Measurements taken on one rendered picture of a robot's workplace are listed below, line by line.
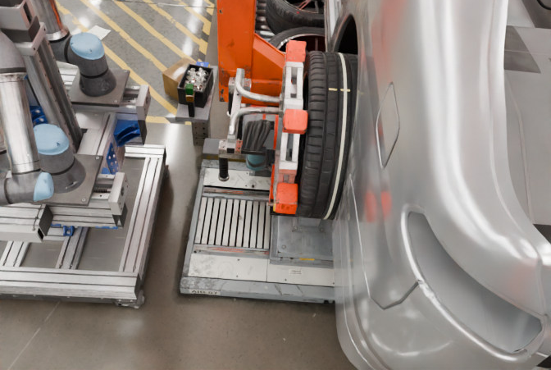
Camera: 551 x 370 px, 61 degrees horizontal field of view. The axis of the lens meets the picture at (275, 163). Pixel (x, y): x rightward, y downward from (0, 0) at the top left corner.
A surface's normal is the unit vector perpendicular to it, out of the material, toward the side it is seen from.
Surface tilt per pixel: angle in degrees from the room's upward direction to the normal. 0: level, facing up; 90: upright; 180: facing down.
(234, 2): 90
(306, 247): 0
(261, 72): 90
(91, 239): 0
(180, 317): 0
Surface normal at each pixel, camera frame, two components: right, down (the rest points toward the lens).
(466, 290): 0.29, -0.49
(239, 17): -0.04, 0.78
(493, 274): -0.53, 0.40
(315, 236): 0.07, -0.62
